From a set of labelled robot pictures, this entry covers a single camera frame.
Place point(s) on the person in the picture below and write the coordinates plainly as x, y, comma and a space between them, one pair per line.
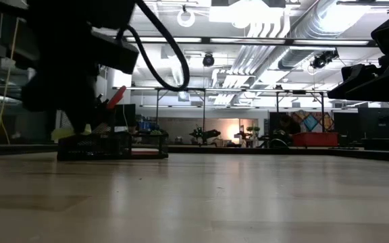
287, 126

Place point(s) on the black monitor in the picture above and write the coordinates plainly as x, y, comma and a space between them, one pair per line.
378, 121

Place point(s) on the black mesh desk organizer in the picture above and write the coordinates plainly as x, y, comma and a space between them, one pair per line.
93, 148

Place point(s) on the black cabinet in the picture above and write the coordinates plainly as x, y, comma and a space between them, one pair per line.
346, 126

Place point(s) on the black background robot arm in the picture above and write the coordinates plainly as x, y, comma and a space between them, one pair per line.
208, 132

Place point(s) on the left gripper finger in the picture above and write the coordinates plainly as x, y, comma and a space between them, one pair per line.
66, 94

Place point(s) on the black overhead light beam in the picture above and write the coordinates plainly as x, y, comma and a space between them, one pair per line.
371, 42

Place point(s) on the round black ceiling camera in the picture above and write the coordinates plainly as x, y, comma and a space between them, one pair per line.
208, 60

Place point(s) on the colourful patchwork wall hanging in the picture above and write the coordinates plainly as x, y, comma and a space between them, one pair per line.
311, 121

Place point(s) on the black metal rig frame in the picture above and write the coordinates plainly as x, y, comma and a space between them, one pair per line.
181, 89
322, 111

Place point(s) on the small yellow sticky pad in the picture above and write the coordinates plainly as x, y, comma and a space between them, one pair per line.
63, 134

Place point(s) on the black ceiling spotlight cluster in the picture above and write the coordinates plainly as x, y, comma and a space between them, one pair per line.
323, 60

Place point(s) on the small potted plant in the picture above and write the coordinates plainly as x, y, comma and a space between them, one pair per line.
256, 128

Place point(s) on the red plastic bin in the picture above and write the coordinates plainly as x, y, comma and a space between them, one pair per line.
316, 139

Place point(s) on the black aluminium table frame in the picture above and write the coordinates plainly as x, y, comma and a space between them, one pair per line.
350, 153

